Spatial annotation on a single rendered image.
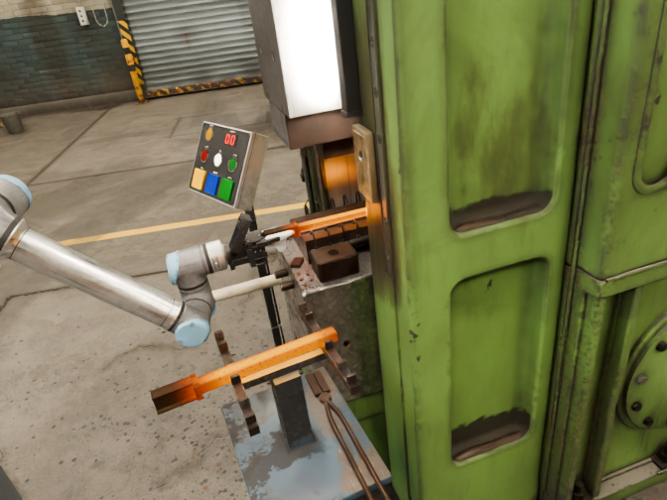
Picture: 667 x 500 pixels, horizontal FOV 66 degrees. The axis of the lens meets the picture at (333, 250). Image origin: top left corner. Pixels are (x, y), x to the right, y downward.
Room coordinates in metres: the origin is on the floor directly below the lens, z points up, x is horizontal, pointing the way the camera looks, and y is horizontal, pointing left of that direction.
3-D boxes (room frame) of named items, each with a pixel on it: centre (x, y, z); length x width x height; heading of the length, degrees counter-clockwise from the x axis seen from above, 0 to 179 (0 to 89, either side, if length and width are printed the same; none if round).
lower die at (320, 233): (1.47, -0.10, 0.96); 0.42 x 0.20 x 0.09; 105
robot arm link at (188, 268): (1.31, 0.42, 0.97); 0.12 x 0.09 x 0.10; 105
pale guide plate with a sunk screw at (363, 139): (1.15, -0.10, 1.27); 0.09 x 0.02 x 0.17; 15
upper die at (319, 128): (1.47, -0.10, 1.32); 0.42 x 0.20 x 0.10; 105
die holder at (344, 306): (1.42, -0.12, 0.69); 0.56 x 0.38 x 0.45; 105
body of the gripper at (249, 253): (1.35, 0.26, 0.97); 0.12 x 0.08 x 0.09; 105
